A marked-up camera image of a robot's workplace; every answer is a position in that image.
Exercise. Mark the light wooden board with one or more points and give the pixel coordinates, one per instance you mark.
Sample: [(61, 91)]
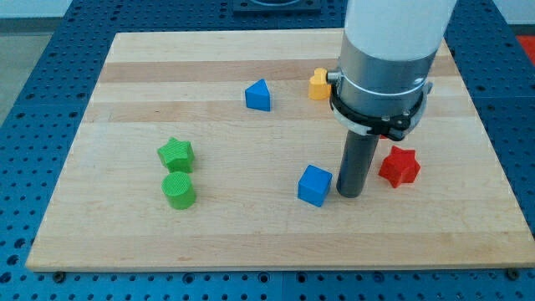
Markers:
[(109, 214)]

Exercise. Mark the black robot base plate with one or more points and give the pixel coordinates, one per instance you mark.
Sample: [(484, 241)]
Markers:
[(275, 6)]

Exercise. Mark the blue cube block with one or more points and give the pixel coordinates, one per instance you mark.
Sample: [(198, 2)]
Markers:
[(314, 185)]

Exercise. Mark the blue triangle block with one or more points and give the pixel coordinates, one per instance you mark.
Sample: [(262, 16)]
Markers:
[(257, 96)]

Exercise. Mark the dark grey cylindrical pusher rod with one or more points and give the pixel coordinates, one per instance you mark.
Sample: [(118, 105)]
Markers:
[(359, 151)]

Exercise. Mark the green cylinder block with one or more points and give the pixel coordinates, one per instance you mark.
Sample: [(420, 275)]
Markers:
[(178, 190)]

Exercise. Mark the red star block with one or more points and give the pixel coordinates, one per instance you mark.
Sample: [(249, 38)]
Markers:
[(400, 166)]

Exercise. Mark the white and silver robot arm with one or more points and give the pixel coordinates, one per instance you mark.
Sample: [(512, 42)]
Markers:
[(380, 85)]

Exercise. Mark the green star block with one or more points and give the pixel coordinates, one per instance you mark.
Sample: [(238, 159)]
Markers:
[(177, 155)]

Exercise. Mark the yellow heart block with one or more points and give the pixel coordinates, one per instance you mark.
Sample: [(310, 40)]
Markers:
[(318, 87)]

